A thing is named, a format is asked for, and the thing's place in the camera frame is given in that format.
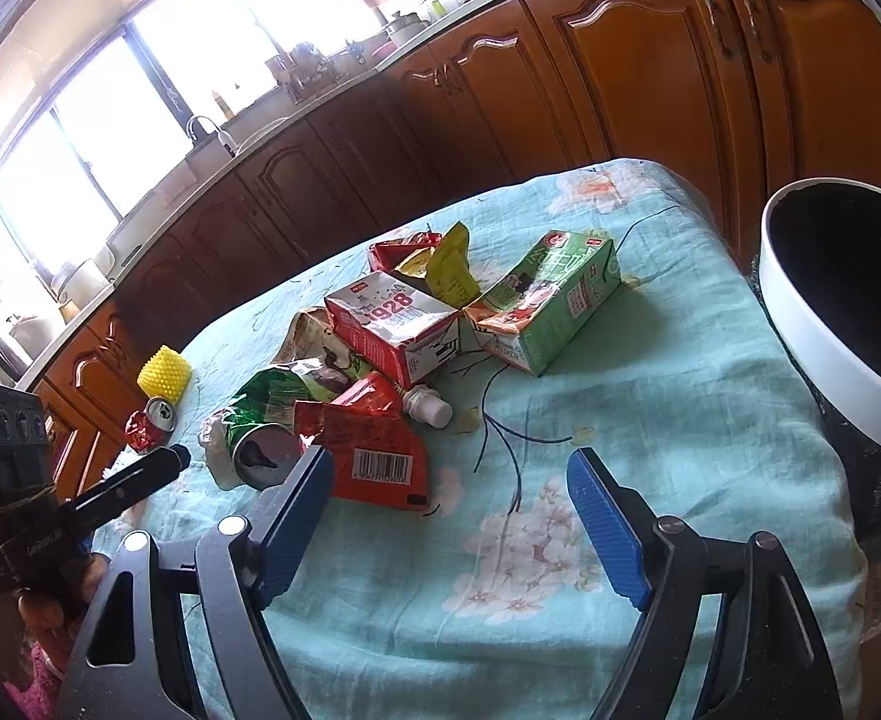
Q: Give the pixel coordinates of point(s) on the metal kitchen faucet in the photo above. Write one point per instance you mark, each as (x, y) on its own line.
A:
(200, 127)

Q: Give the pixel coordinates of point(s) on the crushed red can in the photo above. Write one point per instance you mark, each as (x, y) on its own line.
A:
(148, 427)

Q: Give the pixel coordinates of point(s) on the red snack wrapper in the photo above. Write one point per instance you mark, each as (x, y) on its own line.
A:
(391, 251)

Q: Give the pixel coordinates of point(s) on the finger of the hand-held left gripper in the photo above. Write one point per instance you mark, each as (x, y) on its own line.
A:
(133, 476)

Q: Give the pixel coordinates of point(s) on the yellow snack wrapper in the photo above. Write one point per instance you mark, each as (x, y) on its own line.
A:
(448, 270)

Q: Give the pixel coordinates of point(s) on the beige wrapper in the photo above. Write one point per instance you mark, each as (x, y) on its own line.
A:
(305, 334)

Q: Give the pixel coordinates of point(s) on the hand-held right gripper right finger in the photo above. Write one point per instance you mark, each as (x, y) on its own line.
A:
(605, 532)

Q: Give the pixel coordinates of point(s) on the green drink carton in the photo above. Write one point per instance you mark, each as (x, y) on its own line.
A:
(553, 300)

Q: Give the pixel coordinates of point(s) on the dish rack with utensils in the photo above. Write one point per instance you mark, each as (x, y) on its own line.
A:
(305, 67)

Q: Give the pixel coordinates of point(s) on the red barcode carton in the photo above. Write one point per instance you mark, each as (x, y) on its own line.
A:
(373, 442)

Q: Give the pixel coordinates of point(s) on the person's left hand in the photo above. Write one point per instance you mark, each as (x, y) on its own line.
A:
(43, 611)

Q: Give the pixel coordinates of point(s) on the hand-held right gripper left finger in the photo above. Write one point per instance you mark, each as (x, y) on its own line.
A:
(298, 525)

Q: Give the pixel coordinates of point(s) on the light green floral tablecloth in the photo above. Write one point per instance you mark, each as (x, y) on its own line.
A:
(635, 390)

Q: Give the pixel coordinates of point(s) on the white-rimmed trash bin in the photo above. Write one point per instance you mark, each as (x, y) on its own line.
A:
(807, 345)

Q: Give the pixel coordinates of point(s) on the light stone countertop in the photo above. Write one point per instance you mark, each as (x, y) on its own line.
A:
(253, 127)

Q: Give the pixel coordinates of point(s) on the crushed green can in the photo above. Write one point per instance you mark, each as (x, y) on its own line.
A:
(268, 397)

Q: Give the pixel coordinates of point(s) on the small white plastic bottle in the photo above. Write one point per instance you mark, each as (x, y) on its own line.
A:
(429, 409)

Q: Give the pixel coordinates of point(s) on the white lidded pot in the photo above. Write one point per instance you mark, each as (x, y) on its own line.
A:
(403, 26)

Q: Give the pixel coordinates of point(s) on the white rice cooker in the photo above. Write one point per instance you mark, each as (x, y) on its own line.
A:
(77, 281)

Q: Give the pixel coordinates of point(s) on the red and white carton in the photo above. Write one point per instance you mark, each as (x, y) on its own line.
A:
(388, 322)

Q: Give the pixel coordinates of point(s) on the green cup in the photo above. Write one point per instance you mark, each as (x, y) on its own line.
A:
(439, 9)

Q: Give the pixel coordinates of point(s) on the kitchen window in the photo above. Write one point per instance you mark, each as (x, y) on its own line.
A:
(95, 120)

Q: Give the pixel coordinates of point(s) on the yellow spiky ball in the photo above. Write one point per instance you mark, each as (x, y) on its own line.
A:
(163, 373)

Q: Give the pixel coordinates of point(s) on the brown wooden kitchen cabinets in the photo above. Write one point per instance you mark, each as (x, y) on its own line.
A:
(635, 90)

